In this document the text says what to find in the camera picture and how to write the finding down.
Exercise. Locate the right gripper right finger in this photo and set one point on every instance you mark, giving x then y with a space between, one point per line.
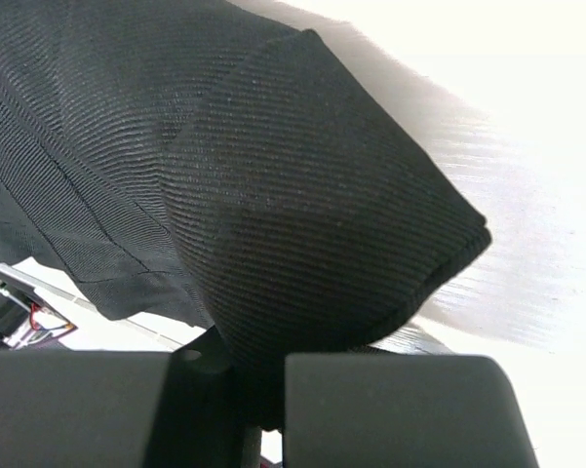
389 410

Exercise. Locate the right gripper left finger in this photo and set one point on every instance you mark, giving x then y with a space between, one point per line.
124 409

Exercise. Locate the black pleated skirt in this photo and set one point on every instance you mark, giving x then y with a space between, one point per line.
197 161

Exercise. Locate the front aluminium frame rail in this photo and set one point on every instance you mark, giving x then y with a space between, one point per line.
52 288

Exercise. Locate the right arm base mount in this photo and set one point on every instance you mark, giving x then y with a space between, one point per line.
28 324

